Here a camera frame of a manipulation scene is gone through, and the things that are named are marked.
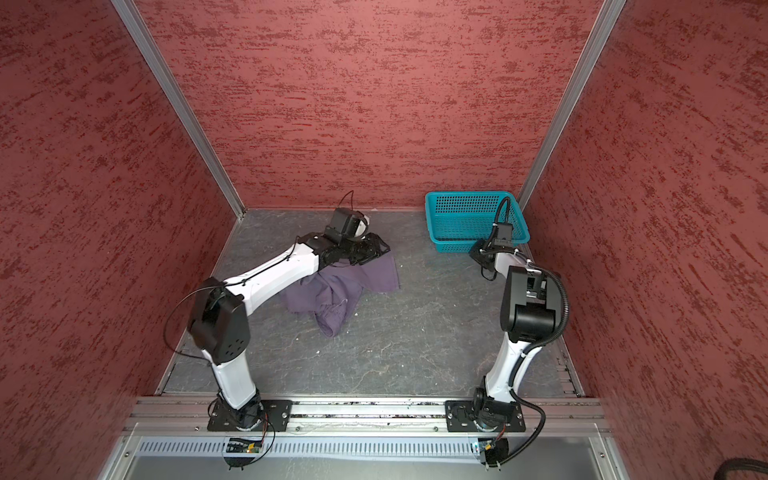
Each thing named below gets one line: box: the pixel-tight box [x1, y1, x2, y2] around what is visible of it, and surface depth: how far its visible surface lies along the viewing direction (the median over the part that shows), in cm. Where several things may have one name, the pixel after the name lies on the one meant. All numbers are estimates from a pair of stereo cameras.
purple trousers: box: [285, 252, 400, 338], surface depth 91 cm
